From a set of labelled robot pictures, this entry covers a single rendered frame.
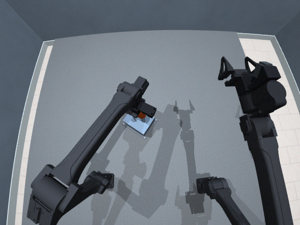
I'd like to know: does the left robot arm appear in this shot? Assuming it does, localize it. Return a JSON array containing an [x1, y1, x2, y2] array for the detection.
[[27, 76, 157, 225]]

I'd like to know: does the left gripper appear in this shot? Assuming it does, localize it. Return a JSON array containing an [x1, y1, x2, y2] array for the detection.
[[126, 109, 140, 118]]

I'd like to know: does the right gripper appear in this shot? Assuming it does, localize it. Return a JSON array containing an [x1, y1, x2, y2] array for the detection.
[[218, 56, 257, 98]]

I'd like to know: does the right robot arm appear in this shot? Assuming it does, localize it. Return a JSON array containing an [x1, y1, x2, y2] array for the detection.
[[196, 61, 293, 225]]

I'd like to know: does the orange peg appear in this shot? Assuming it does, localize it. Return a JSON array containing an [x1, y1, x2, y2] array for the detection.
[[138, 112, 146, 119]]

